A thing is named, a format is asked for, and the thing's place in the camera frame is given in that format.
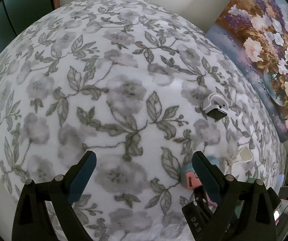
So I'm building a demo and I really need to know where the coral pink eraser block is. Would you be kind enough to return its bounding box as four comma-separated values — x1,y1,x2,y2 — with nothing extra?
179,155,221,191

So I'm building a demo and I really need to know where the white device with blue light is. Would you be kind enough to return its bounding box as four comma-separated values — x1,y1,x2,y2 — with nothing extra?
275,174,285,189

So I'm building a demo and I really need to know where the white plastic clip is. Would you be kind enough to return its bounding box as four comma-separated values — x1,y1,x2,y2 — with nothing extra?
224,146,253,172

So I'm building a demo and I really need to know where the small black white cube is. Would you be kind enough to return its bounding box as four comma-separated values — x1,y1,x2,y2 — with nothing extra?
203,93,229,121

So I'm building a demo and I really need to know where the floral grey tablecloth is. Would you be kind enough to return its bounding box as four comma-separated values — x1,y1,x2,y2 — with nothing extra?
0,0,286,240

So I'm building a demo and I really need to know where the flower bouquet painting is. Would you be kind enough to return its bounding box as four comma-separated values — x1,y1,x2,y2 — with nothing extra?
206,0,288,142

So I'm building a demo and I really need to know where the magenta strap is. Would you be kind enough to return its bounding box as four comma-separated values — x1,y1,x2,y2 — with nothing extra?
207,195,219,209

